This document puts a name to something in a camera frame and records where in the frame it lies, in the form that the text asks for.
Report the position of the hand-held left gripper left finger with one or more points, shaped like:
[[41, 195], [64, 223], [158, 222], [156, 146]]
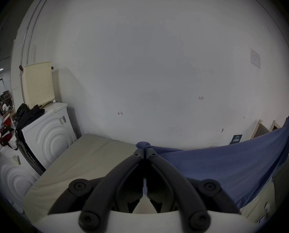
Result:
[[103, 193]]

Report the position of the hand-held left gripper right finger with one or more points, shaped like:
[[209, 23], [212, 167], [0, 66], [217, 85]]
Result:
[[183, 193]]

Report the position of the blue garment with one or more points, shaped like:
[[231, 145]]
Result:
[[231, 164]]

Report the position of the bed with beige sheet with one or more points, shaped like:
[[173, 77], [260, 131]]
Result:
[[86, 154]]

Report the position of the dark blue sign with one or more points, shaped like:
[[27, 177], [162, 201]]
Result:
[[236, 139]]

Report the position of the white paper sheet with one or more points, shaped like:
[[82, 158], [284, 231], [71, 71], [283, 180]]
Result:
[[255, 58]]

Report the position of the white washing machine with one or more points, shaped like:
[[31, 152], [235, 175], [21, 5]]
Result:
[[10, 178], [52, 135]]

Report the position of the black cloth bundle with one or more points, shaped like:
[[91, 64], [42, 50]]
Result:
[[27, 116]]

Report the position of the red and white bag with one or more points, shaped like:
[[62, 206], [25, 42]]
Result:
[[7, 137]]

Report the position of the cream perforated panel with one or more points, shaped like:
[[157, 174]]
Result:
[[38, 85]]

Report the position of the wooden frame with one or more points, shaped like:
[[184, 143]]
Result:
[[257, 130], [276, 125]]

